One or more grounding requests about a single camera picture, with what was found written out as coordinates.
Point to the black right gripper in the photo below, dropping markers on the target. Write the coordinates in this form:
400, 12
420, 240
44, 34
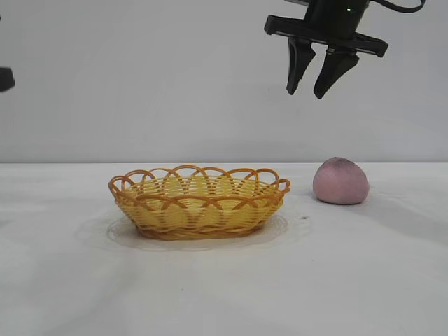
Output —
332, 21

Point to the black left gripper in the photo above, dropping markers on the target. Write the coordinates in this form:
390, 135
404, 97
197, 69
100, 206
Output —
6, 80

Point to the pink round bun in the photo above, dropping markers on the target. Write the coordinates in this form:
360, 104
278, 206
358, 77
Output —
341, 183

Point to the yellow woven plastic basket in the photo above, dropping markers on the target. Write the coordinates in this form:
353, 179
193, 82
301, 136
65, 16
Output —
196, 218

